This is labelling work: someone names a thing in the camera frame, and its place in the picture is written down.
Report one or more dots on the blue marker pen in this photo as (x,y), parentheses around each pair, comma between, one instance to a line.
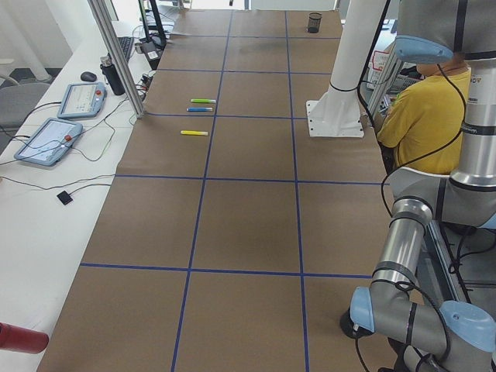
(200,109)

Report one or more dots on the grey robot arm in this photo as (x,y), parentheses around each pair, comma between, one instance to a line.
(456,335)

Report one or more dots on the yellow marker pen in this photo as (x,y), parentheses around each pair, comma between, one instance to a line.
(193,133)

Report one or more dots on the green marker pen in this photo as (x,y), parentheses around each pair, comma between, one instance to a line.
(203,101)

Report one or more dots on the black mesh cup near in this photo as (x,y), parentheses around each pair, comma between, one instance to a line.
(347,326)

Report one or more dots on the black mesh cup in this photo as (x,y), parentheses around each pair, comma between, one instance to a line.
(314,21)
(347,326)

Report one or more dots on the black mesh cup far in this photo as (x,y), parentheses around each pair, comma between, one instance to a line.
(314,21)

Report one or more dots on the person in yellow shirt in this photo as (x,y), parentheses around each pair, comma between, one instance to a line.
(423,123)

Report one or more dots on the black water bottle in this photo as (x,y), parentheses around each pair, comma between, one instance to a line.
(111,74)

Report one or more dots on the small black box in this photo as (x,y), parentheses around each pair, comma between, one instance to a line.
(64,197)

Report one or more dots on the teach pendant far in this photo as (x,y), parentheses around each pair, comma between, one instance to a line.
(82,101)

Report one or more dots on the teach pendant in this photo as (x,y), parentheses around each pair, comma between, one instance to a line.
(82,101)
(50,142)

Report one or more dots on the black keyboard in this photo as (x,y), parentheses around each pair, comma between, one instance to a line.
(127,45)

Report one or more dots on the black computer mouse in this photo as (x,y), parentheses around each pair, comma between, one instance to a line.
(88,76)

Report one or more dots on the teach pendant near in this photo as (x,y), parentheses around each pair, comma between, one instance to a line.
(50,142)

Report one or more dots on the red bottle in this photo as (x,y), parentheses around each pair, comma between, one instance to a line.
(22,340)

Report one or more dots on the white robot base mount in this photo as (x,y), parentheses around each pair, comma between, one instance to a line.
(337,113)

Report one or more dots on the aluminium frame post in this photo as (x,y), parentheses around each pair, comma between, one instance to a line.
(104,23)

